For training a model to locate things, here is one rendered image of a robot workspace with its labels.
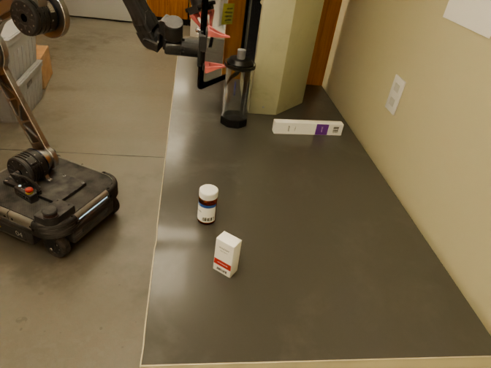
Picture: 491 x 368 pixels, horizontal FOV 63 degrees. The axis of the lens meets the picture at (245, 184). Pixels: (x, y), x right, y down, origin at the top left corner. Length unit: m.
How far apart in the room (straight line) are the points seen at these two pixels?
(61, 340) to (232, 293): 1.23
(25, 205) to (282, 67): 1.45
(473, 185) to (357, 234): 0.29
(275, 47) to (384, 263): 0.86
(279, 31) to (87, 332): 1.47
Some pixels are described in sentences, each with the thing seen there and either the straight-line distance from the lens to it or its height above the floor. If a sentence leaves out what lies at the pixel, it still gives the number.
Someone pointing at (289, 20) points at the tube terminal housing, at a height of 1.30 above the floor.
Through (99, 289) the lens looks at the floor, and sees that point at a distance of 2.12.
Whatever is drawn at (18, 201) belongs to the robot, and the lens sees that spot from 2.33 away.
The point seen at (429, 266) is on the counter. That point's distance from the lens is 1.09.
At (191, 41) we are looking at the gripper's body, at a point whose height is 1.22.
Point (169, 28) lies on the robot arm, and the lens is 1.31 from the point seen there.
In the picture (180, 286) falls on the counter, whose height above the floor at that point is 0.94.
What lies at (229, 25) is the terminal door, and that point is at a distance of 1.68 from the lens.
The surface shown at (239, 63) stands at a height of 1.18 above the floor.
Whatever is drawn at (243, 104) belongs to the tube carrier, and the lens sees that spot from 1.43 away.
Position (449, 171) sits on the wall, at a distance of 1.15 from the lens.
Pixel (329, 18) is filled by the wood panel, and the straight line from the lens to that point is 1.93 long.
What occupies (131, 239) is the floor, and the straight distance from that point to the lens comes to 2.35.
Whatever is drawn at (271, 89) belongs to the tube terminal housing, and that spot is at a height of 1.04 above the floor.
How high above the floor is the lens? 1.60
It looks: 34 degrees down
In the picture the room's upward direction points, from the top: 8 degrees clockwise
